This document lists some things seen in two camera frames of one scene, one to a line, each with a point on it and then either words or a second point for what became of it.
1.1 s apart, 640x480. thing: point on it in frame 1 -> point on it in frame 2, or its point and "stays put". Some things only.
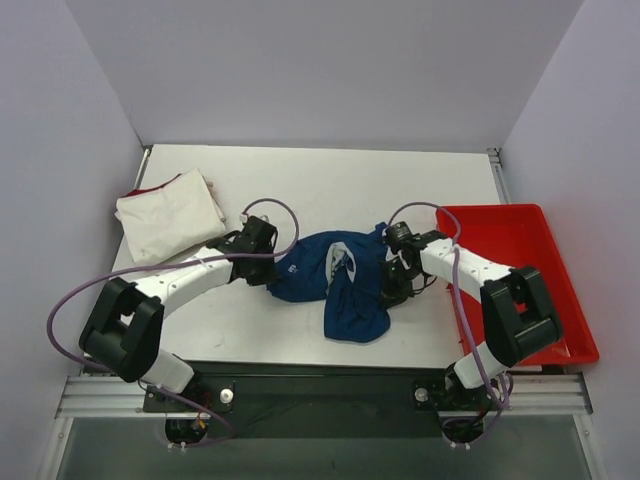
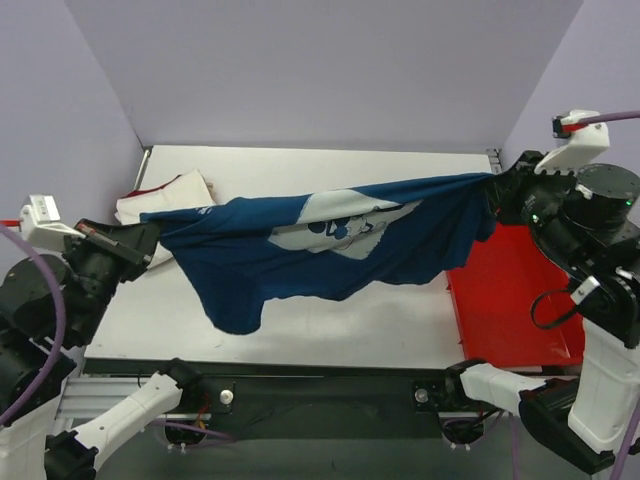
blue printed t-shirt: [343, 269] -> [234, 254]
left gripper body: [261, 273] -> [116, 245]
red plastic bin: [520, 235] stays put
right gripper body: [393, 288] -> [516, 181]
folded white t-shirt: [158, 225] stays put
